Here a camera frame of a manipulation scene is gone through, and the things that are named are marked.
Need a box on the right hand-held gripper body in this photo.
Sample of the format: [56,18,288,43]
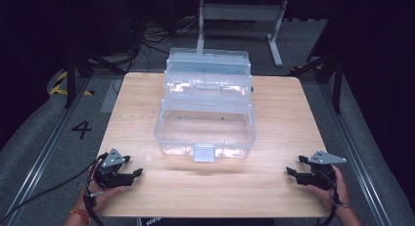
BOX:
[306,150,347,192]

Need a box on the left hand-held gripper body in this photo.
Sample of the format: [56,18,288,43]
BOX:
[92,148,135,191]

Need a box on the clear plastic storage box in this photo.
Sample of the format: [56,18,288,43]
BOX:
[154,47,257,163]

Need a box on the person's right hand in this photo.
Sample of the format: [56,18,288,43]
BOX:
[305,165,350,218]

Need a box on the person's left hand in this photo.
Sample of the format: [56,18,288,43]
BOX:
[76,161,128,218]

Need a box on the person's dark clothing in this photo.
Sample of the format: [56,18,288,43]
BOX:
[136,216,277,226]

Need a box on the black metal stand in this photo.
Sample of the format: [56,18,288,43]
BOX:
[289,44,347,115]
[63,44,127,110]

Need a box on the yellow black hazard tape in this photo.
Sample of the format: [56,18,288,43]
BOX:
[48,70,96,97]

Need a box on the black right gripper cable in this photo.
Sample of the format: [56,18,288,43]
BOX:
[313,168,350,226]

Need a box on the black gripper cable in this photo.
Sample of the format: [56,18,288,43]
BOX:
[82,161,106,226]
[313,168,350,226]

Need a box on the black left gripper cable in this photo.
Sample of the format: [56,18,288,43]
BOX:
[82,161,106,226]

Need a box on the metal floor rail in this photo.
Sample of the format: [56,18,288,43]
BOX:
[319,82,394,226]
[0,76,94,226]

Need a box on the orange bead bracelet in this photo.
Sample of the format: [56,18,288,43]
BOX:
[69,207,92,225]

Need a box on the black floor cable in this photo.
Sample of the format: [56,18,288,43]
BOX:
[0,160,99,222]

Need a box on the tangle of black floor cables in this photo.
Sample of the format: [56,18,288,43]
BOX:
[125,10,208,75]

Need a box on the white metal table frame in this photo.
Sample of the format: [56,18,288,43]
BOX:
[194,0,289,68]

